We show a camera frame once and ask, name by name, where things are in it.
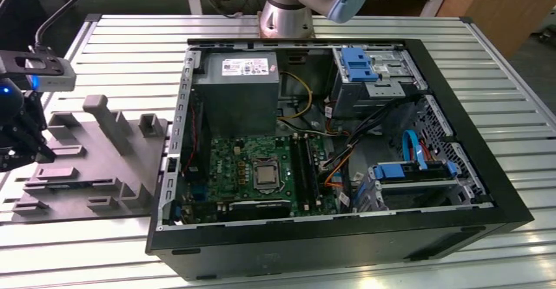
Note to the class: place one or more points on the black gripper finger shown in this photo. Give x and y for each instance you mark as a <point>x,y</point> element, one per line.
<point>34,116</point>
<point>14,152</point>

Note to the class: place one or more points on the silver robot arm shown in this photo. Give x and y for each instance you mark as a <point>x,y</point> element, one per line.
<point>284,15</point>

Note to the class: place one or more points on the black RAM slot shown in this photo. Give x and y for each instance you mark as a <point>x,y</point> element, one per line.
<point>317,172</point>

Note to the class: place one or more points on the grey parts rack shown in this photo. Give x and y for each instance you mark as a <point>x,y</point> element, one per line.
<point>100,159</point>

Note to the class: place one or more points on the black case fan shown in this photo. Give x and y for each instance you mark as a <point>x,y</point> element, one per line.
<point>194,123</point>

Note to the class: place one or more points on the blue expansion slot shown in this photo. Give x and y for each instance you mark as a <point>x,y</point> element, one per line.
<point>200,193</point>

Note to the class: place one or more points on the grey power supply unit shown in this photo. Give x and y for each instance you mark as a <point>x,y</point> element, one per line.
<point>234,106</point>

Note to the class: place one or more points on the green motherboard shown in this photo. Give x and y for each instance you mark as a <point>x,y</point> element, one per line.
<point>229,152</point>

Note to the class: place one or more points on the silver CPU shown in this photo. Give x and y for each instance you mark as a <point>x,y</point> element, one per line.
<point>265,175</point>

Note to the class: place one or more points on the black graphics card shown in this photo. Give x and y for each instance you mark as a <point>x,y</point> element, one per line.
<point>260,209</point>

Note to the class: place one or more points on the blue drive latch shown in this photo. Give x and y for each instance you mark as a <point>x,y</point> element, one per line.
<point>356,64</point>

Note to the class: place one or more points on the silver optical drive cage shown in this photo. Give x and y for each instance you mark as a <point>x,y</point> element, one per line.
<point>381,90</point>

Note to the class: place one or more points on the black PC case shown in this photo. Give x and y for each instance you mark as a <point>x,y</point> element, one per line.
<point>346,246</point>

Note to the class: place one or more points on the hard disk in blue carrier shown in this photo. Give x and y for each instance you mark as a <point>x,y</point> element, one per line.
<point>416,172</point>

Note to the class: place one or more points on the silver disk bay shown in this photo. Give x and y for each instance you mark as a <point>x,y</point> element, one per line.
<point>433,186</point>

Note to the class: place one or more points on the wooden cabinet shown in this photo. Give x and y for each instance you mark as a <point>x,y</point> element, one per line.
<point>498,6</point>

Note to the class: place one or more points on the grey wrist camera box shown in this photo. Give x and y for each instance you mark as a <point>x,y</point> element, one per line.
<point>52,80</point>

